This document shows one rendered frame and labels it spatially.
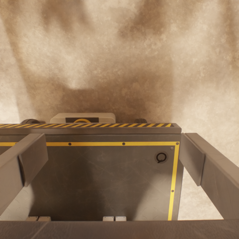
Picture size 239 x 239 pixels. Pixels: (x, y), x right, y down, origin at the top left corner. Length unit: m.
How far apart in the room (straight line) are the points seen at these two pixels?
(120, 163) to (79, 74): 0.45
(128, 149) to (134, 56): 0.43
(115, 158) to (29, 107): 0.53
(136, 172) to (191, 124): 0.44
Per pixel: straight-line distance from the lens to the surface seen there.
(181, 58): 0.85
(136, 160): 0.55
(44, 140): 0.17
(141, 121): 0.72
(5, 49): 0.94
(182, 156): 0.16
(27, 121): 0.82
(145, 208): 0.66
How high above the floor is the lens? 0.80
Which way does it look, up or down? 74 degrees down
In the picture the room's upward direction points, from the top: 179 degrees clockwise
